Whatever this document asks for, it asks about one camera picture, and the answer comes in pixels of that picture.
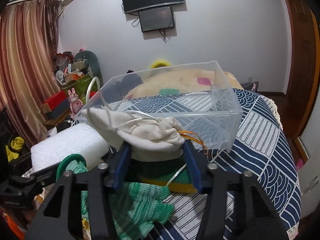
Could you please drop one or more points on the clear plastic storage box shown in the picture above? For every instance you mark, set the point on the clear plastic storage box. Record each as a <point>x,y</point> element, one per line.
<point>214,115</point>

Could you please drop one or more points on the yellow green sponge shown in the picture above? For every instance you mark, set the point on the yellow green sponge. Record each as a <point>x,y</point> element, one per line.
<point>175,177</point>

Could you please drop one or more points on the black clothing pile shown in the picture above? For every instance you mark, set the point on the black clothing pile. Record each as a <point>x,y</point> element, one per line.
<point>129,82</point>

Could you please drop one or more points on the striped pink curtain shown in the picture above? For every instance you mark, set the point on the striped pink curtain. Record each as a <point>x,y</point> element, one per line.
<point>27,69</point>

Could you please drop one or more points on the green knit glove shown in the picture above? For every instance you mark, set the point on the green knit glove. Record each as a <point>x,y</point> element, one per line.
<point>134,209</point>

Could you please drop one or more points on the white foam block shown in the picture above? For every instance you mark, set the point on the white foam block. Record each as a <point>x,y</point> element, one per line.
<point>79,139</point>

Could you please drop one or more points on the grey green cushion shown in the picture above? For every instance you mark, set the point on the grey green cushion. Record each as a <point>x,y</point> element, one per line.
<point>91,61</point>

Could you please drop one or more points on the red box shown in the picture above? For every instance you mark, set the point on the red box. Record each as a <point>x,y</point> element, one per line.
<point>52,102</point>

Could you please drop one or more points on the yellow foam tube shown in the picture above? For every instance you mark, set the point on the yellow foam tube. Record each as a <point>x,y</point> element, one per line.
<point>160,63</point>

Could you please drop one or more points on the small black wall monitor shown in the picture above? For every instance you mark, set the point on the small black wall monitor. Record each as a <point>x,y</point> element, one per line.
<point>156,19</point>

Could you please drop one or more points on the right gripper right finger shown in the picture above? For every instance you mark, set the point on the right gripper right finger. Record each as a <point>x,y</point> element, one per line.
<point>255,215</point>

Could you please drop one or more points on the blue patterned tablecloth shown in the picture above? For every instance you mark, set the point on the blue patterned tablecloth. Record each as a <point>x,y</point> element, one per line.
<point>260,147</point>

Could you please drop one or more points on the pink rabbit toy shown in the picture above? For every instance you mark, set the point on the pink rabbit toy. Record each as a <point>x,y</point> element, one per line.
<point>75,103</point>

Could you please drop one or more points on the floral yellow cloth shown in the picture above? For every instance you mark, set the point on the floral yellow cloth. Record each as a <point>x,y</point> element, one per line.
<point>86,229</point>

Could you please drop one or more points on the wooden door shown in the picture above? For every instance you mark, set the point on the wooden door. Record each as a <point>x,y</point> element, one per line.
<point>303,78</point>

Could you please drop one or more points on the green storage box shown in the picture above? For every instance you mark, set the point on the green storage box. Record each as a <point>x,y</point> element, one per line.
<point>79,85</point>

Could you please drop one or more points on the cream drawstring pouch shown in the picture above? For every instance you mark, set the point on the cream drawstring pouch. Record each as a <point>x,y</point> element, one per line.
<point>152,139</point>

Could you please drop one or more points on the beige floral blanket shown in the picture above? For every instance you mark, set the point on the beige floral blanket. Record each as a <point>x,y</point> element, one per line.
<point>186,78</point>

